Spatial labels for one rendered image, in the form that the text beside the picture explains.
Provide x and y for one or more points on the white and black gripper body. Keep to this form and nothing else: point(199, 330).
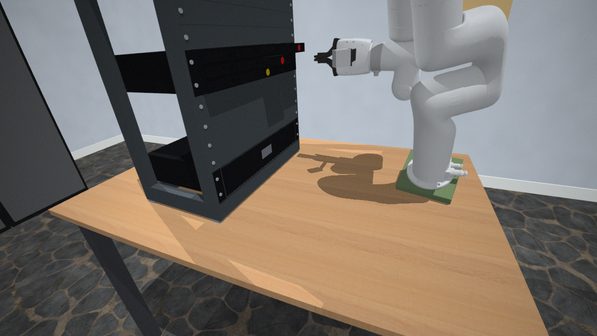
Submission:
point(363, 50)

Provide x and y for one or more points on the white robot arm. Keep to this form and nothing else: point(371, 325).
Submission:
point(444, 36)

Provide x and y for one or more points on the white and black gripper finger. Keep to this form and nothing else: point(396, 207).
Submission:
point(329, 62)
point(329, 53)

